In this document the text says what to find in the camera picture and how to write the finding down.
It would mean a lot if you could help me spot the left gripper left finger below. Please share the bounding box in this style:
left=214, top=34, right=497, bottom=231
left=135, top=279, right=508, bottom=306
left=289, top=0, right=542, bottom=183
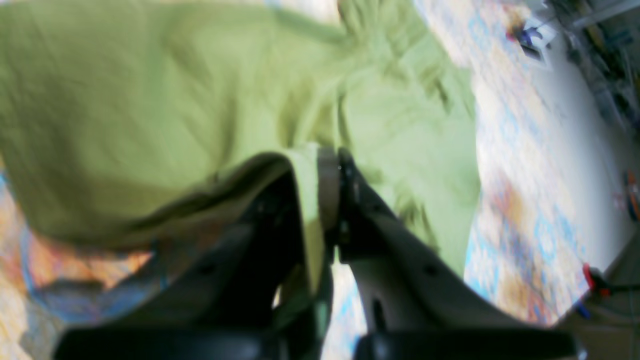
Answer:
left=54, top=173, right=333, bottom=360

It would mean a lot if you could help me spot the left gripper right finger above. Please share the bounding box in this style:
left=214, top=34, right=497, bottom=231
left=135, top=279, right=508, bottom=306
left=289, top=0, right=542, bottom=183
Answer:
left=318, top=148, right=581, bottom=360

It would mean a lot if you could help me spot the green t-shirt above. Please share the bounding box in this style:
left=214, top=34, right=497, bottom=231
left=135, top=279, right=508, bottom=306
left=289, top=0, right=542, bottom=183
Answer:
left=1, top=0, right=481, bottom=324

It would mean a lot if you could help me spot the patterned tablecloth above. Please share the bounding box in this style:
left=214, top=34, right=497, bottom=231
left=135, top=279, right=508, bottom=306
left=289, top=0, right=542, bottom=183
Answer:
left=1, top=0, right=636, bottom=360

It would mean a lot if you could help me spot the blue clamp upper left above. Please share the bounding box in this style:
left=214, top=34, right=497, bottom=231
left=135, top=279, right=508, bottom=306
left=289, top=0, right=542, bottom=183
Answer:
left=505, top=22, right=557, bottom=62

